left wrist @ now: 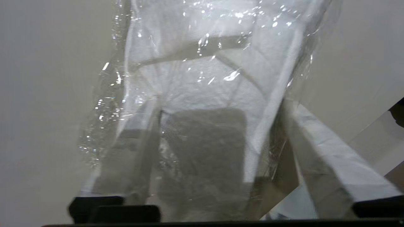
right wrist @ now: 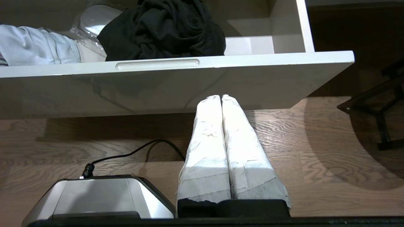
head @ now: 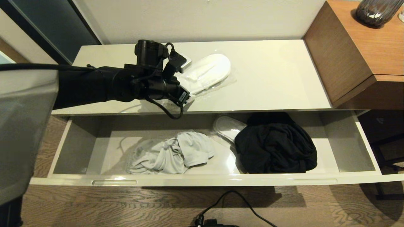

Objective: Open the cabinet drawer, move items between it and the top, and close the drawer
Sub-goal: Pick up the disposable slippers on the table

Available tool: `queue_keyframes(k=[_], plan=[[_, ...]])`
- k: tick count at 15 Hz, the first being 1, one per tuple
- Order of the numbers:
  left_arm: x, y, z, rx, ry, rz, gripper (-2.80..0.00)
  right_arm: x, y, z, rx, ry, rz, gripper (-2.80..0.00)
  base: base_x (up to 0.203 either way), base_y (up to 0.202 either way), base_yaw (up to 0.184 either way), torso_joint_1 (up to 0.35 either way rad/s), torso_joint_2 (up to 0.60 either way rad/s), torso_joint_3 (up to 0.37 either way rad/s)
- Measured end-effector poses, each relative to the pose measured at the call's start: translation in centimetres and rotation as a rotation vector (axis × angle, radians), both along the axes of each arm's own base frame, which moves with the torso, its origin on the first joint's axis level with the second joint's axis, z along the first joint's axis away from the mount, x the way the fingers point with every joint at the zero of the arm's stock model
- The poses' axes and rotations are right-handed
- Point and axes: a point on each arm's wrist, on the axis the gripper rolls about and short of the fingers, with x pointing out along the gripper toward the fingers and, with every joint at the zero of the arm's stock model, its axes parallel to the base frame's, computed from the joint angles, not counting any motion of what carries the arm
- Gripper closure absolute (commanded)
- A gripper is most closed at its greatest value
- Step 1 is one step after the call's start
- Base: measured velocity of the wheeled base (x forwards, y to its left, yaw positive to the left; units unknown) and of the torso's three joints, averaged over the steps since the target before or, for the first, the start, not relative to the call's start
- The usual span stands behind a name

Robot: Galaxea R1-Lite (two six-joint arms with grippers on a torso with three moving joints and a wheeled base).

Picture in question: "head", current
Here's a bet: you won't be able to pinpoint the white slipper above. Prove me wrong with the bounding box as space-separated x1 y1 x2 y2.
209 116 248 149
140 53 238 113

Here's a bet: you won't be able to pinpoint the light grey garment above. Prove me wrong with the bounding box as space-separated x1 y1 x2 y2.
127 131 216 175

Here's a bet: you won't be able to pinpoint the glossy beige wide drawer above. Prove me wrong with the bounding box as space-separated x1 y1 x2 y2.
29 110 404 188

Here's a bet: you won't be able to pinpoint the robot base housing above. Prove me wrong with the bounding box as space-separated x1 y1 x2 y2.
189 219 241 227

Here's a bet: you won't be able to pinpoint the glossy beige low cabinet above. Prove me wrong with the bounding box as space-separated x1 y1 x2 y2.
51 39 370 116

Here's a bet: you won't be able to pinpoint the black garment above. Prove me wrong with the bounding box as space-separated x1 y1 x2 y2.
234 112 318 175

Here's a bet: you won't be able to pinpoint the dark glass door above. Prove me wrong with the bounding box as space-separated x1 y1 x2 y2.
0 0 102 65

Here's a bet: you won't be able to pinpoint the brown wooden desk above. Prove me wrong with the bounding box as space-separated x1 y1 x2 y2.
302 0 404 111

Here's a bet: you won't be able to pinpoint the dark ribbed glass vase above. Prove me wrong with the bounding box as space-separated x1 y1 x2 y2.
355 0 404 29

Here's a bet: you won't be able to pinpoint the black metal stand legs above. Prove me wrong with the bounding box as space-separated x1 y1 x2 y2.
358 110 404 201

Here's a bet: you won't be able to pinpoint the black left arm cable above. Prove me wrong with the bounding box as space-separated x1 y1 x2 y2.
144 94 184 120

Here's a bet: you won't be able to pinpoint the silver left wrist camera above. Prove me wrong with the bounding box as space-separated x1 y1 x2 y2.
170 50 193 74

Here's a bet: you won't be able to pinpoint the black floor cable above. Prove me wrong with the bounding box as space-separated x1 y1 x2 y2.
194 190 278 227

